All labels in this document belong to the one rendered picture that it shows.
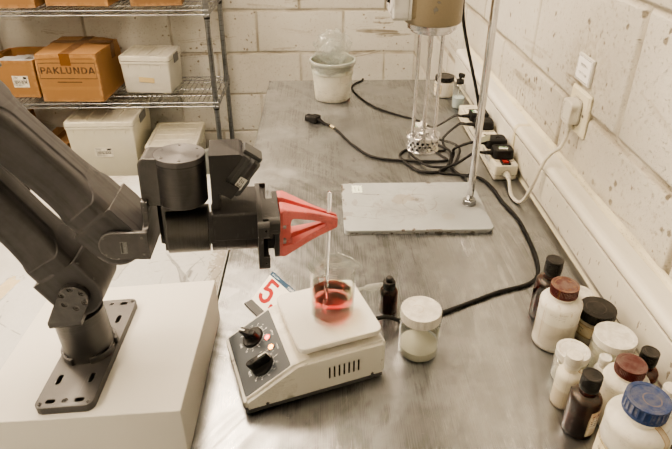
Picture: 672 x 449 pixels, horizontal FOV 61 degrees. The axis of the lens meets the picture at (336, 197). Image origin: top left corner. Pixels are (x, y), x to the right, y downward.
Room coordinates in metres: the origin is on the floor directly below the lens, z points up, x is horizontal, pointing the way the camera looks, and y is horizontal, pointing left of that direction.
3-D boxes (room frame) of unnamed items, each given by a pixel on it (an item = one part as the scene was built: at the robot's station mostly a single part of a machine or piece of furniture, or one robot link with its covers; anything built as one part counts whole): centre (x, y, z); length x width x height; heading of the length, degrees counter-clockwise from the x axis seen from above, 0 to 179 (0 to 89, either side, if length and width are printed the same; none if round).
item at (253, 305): (0.73, 0.10, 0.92); 0.09 x 0.06 x 0.04; 39
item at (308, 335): (0.62, 0.01, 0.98); 0.12 x 0.12 x 0.01; 20
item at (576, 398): (0.50, -0.31, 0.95); 0.04 x 0.04 x 0.10
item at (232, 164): (0.59, 0.11, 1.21); 0.07 x 0.06 x 0.11; 9
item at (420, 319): (0.64, -0.12, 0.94); 0.06 x 0.06 x 0.08
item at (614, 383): (0.52, -0.36, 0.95); 0.06 x 0.06 x 0.10
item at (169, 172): (0.58, 0.21, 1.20); 0.12 x 0.09 x 0.12; 94
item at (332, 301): (0.62, 0.00, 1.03); 0.07 x 0.06 x 0.08; 99
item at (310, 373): (0.61, 0.04, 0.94); 0.22 x 0.13 x 0.08; 110
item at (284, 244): (0.61, 0.05, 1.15); 0.09 x 0.07 x 0.07; 99
